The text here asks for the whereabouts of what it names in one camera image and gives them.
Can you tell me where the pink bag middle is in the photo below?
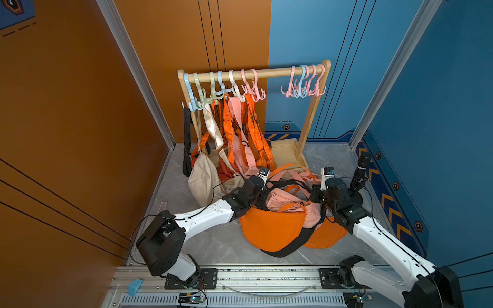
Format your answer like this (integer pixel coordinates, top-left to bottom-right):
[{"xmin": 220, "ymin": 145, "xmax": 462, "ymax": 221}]
[{"xmin": 223, "ymin": 96, "xmax": 259, "ymax": 175}]

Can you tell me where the black strap bag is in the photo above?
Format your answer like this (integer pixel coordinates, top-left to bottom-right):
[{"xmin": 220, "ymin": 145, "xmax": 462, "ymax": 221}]
[{"xmin": 182, "ymin": 108, "xmax": 193, "ymax": 177}]

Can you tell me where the light blue hook leftmost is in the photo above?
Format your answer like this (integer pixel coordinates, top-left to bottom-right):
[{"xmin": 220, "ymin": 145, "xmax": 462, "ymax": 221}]
[{"xmin": 184, "ymin": 73, "xmax": 204, "ymax": 112}]

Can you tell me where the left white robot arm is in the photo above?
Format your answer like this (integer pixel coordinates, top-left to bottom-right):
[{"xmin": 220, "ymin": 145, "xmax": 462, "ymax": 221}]
[{"xmin": 136, "ymin": 174, "xmax": 268, "ymax": 284}]

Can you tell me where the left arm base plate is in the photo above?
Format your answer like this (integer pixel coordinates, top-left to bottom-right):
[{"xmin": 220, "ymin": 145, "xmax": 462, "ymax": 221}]
[{"xmin": 164, "ymin": 268, "xmax": 218, "ymax": 290}]

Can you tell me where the beige crescent bag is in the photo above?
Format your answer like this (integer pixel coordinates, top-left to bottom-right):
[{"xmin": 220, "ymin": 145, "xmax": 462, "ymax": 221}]
[{"xmin": 188, "ymin": 105, "xmax": 243, "ymax": 207}]

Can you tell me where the green circuit board left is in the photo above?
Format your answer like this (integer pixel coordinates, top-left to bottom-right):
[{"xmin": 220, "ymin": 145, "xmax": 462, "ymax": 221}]
[{"xmin": 177, "ymin": 293, "xmax": 207, "ymax": 307}]

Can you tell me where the pink hook rightmost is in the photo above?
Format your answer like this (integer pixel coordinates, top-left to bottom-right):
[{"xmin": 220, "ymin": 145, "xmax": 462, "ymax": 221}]
[{"xmin": 312, "ymin": 64, "xmax": 326, "ymax": 97}]

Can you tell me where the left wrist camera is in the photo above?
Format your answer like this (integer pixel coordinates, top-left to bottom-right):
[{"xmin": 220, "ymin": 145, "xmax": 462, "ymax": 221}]
[{"xmin": 258, "ymin": 167, "xmax": 270, "ymax": 184}]

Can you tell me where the orange crescent bag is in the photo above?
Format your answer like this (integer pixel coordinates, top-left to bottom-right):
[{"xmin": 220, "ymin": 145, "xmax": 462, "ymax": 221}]
[
  {"xmin": 238, "ymin": 163, "xmax": 309, "ymax": 253},
  {"xmin": 303, "ymin": 218, "xmax": 348, "ymax": 250}
]

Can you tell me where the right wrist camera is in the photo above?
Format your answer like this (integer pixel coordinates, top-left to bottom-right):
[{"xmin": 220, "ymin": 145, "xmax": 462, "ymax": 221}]
[{"xmin": 320, "ymin": 167, "xmax": 335, "ymax": 191}]

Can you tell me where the wooden clothes rack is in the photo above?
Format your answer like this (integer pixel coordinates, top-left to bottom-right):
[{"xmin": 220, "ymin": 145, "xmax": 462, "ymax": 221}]
[{"xmin": 177, "ymin": 60, "xmax": 332, "ymax": 169}]

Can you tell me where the pink hook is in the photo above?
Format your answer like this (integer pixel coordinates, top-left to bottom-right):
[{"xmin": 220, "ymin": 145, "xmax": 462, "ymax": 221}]
[
  {"xmin": 304, "ymin": 64, "xmax": 318, "ymax": 97},
  {"xmin": 312, "ymin": 64, "xmax": 326, "ymax": 97}
]

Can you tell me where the circuit board right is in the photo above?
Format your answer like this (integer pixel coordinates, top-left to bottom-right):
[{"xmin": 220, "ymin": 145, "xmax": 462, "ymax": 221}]
[{"xmin": 343, "ymin": 293, "xmax": 373, "ymax": 308}]

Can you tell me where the black crescent bag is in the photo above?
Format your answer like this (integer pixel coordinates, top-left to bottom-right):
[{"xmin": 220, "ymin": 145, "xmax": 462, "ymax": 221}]
[{"xmin": 253, "ymin": 180, "xmax": 326, "ymax": 257}]

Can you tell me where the blue sponge block left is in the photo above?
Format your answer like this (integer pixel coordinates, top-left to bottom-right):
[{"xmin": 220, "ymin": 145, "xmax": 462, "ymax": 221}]
[{"xmin": 127, "ymin": 278, "xmax": 143, "ymax": 296}]

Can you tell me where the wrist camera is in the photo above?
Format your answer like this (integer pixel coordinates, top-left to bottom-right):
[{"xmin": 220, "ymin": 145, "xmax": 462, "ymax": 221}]
[
  {"xmin": 320, "ymin": 167, "xmax": 335, "ymax": 191},
  {"xmin": 258, "ymin": 167, "xmax": 270, "ymax": 184}
]

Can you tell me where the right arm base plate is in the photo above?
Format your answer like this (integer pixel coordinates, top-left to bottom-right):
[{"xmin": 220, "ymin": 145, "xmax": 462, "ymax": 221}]
[{"xmin": 318, "ymin": 268, "xmax": 345, "ymax": 290}]

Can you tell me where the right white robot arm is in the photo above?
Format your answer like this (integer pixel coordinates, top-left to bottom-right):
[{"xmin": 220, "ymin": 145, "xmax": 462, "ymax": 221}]
[{"xmin": 310, "ymin": 177, "xmax": 464, "ymax": 307}]

